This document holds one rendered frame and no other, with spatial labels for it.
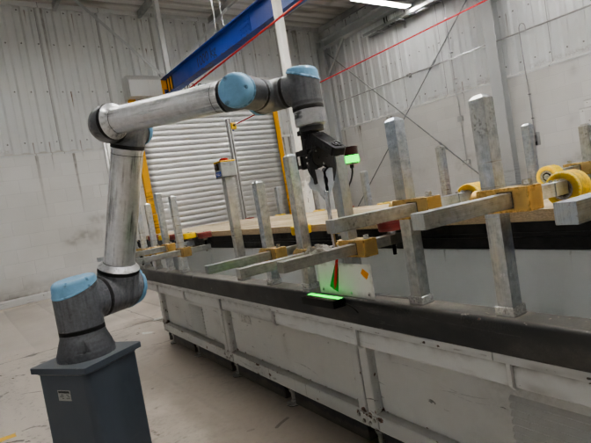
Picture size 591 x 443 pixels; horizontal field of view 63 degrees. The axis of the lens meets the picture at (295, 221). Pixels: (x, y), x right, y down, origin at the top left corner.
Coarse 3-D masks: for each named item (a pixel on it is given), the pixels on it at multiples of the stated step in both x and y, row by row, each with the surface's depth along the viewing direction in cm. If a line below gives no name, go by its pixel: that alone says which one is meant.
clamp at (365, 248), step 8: (344, 240) 142; (352, 240) 138; (360, 240) 135; (368, 240) 135; (360, 248) 136; (368, 248) 135; (376, 248) 137; (352, 256) 139; (360, 256) 136; (368, 256) 135
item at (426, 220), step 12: (552, 180) 105; (564, 180) 105; (552, 192) 103; (564, 192) 104; (456, 204) 87; (468, 204) 87; (480, 204) 89; (492, 204) 91; (504, 204) 93; (420, 216) 81; (432, 216) 82; (444, 216) 84; (456, 216) 85; (468, 216) 87; (420, 228) 82; (432, 228) 82
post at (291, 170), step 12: (288, 156) 160; (288, 168) 161; (288, 180) 162; (300, 180) 162; (288, 192) 163; (300, 192) 162; (300, 204) 162; (300, 216) 162; (300, 228) 161; (300, 240) 162; (312, 276) 163
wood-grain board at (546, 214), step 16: (368, 208) 238; (544, 208) 110; (208, 224) 416; (224, 224) 352; (240, 224) 305; (256, 224) 269; (272, 224) 241; (288, 224) 217; (320, 224) 184; (448, 224) 134; (464, 224) 129
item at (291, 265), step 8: (400, 232) 147; (376, 240) 142; (384, 240) 143; (392, 240) 145; (400, 240) 146; (336, 248) 134; (344, 248) 135; (352, 248) 136; (304, 256) 128; (312, 256) 129; (320, 256) 130; (328, 256) 132; (336, 256) 133; (344, 256) 135; (280, 264) 125; (288, 264) 125; (296, 264) 126; (304, 264) 127; (312, 264) 129; (280, 272) 125
